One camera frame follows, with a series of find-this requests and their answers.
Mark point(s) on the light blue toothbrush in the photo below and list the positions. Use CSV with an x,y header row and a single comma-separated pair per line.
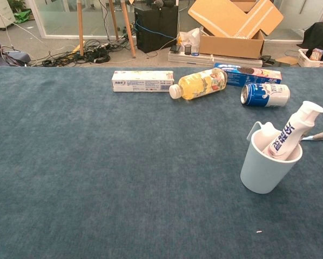
x,y
307,138

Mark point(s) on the white toothpaste tube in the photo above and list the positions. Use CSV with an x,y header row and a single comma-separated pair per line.
x,y
288,132

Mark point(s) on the light blue plastic cup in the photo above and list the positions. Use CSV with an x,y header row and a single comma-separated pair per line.
x,y
261,172

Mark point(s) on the blue white drink can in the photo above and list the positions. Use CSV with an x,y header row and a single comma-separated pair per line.
x,y
266,94

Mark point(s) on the black mesh pen cup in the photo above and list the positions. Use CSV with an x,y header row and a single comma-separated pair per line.
x,y
188,50

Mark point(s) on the white toothpaste box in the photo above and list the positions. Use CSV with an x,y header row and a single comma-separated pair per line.
x,y
140,81

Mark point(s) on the white plastic basket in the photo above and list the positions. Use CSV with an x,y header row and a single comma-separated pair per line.
x,y
307,63

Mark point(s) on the small colourful carton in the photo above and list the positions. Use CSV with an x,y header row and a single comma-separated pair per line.
x,y
317,54

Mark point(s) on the flat cardboard piece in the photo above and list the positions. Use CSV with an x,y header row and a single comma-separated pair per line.
x,y
287,61

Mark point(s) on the black metal plates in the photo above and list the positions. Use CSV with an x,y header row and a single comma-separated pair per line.
x,y
266,60

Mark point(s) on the black cloth cover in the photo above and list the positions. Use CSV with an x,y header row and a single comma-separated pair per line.
x,y
321,35

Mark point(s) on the blue cookie box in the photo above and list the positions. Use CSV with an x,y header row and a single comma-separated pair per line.
x,y
239,78

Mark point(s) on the open cardboard box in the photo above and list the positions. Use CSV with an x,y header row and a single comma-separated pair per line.
x,y
231,47

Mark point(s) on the yellow drink bottle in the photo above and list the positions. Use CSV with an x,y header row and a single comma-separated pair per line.
x,y
199,85

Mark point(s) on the grey aluminium rails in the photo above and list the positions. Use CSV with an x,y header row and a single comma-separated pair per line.
x,y
194,60

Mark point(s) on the flattened cardboard box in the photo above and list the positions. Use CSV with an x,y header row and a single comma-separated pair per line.
x,y
226,16

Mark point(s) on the white plastic bag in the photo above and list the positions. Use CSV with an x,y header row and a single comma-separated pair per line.
x,y
189,36

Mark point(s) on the black flat device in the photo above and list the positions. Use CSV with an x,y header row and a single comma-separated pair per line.
x,y
175,49

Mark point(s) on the black computer tower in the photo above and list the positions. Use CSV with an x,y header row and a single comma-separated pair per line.
x,y
156,29

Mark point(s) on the wooden leg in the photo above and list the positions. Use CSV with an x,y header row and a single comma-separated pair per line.
x,y
113,19
127,27
80,27

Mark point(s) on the blue table cloth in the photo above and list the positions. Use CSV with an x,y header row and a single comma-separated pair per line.
x,y
96,162

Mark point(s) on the dark blue chair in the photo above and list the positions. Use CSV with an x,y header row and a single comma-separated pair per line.
x,y
18,58

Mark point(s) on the green bag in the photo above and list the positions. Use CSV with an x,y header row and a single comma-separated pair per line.
x,y
22,16

